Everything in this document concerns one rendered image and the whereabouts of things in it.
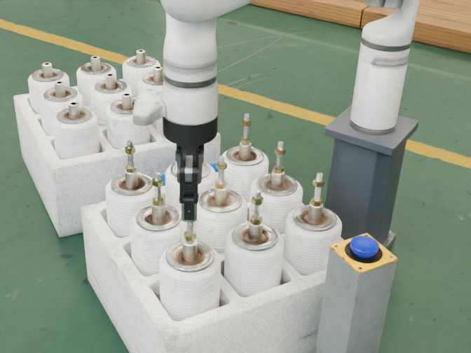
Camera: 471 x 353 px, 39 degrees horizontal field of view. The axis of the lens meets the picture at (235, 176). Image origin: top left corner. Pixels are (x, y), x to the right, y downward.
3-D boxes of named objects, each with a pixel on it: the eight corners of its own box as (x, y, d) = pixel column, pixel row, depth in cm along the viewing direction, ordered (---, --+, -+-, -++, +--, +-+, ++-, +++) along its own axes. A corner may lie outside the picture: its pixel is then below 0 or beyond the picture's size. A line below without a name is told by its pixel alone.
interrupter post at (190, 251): (190, 251, 106) (190, 234, 104) (200, 258, 104) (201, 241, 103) (179, 258, 104) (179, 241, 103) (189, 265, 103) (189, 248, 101)
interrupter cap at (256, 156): (237, 145, 136) (237, 141, 136) (270, 155, 133) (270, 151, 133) (218, 160, 130) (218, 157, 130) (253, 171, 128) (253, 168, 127)
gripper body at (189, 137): (218, 122, 87) (216, 184, 92) (217, 95, 94) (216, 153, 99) (160, 122, 87) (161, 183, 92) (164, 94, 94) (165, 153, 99)
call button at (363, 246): (364, 243, 99) (366, 231, 98) (383, 258, 96) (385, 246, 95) (343, 250, 97) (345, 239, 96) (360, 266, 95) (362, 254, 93)
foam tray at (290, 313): (251, 229, 154) (256, 161, 144) (359, 339, 125) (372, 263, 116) (87, 279, 137) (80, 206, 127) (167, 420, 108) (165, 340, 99)
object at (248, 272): (266, 345, 113) (274, 261, 104) (214, 330, 116) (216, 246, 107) (283, 309, 121) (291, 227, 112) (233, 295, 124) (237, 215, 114)
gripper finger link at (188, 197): (183, 185, 93) (183, 216, 96) (183, 197, 91) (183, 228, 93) (194, 186, 93) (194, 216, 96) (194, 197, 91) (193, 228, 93)
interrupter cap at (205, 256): (190, 237, 109) (190, 234, 109) (224, 258, 105) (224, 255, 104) (155, 258, 104) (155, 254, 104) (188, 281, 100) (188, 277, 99)
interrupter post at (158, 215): (156, 225, 111) (156, 209, 110) (148, 218, 113) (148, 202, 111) (168, 220, 113) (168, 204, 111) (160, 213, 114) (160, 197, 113)
